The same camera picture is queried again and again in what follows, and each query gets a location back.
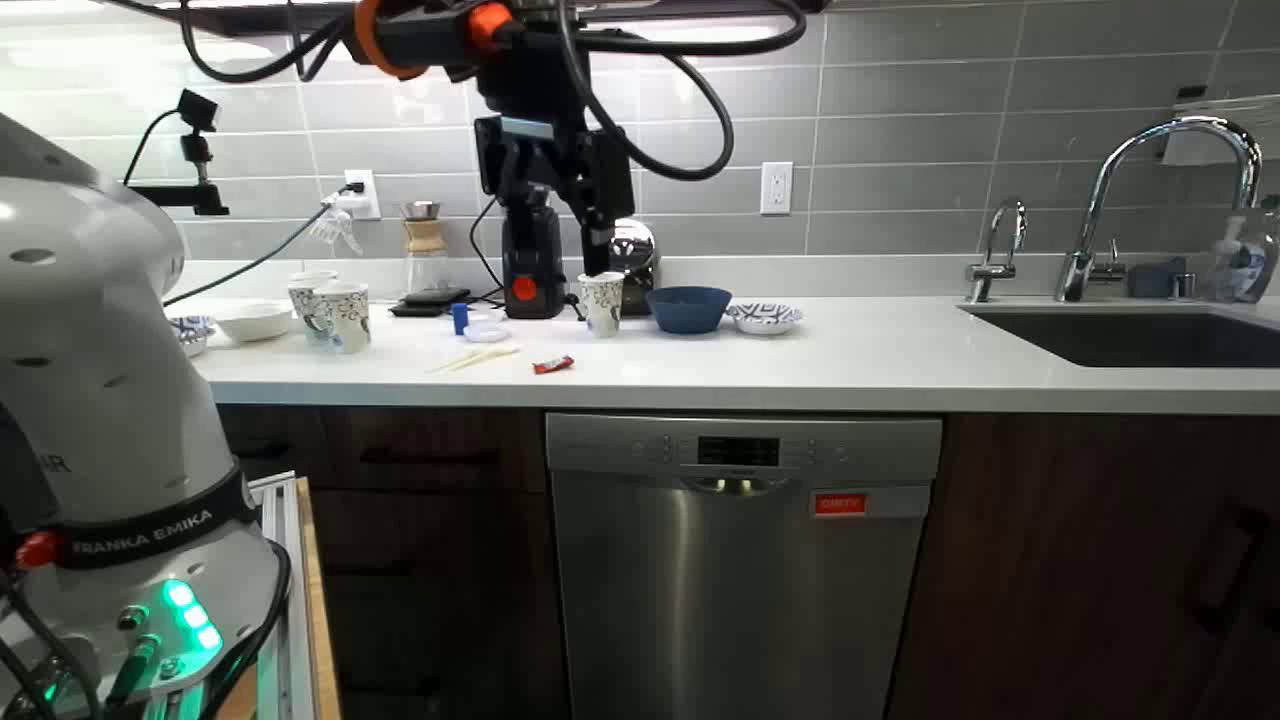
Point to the white bowl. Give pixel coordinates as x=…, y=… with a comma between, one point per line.
x=255, y=320

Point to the small blue cylinder cap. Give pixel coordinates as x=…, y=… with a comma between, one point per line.
x=462, y=317

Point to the pale translucent container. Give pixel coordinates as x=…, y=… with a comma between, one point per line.
x=1243, y=267

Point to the white wall switch plate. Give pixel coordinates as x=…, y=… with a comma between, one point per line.
x=779, y=187

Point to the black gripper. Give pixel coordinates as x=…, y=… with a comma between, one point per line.
x=592, y=166

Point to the dark wood sink cabinet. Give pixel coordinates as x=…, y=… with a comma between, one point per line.
x=1064, y=575

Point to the blue bowl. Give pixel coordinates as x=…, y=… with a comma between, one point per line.
x=690, y=311

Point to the tall chrome arched faucet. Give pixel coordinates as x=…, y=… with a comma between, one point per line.
x=1097, y=193

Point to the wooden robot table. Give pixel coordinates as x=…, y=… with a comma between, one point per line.
x=320, y=627

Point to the white wall power outlet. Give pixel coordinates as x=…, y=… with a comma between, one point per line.
x=361, y=181

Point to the glass pour-over coffee carafe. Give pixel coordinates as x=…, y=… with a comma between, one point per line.
x=424, y=255

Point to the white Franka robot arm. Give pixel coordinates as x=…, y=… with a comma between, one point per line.
x=93, y=401

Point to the aluminium frame rail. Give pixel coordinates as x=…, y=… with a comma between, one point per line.
x=280, y=534

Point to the black camera on stand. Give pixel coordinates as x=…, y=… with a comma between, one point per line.
x=198, y=112

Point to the black coffee scale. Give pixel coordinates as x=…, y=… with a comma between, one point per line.
x=424, y=306

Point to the black coffee grinder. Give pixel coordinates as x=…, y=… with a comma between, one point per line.
x=534, y=267

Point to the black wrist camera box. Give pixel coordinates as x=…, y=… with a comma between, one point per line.
x=512, y=153

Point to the undermount kitchen sink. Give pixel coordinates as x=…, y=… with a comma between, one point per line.
x=1144, y=338

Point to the small chrome faucet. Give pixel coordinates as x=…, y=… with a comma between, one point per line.
x=988, y=272

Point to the stainless steel dishwasher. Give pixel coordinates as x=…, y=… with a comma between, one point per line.
x=733, y=603

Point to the dark blue sponge holder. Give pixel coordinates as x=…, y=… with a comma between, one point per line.
x=1153, y=279

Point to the red ketchup packet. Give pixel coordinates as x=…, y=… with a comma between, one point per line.
x=553, y=365

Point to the cream plastic spoon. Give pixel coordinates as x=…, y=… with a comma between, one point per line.
x=462, y=363
x=474, y=352

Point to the dark wood drawer cabinet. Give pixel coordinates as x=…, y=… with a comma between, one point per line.
x=424, y=560

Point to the white plastic cup lid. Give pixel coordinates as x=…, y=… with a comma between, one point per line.
x=489, y=332
x=489, y=312

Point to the blue patterned small dish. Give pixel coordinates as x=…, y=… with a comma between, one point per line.
x=763, y=317
x=188, y=332

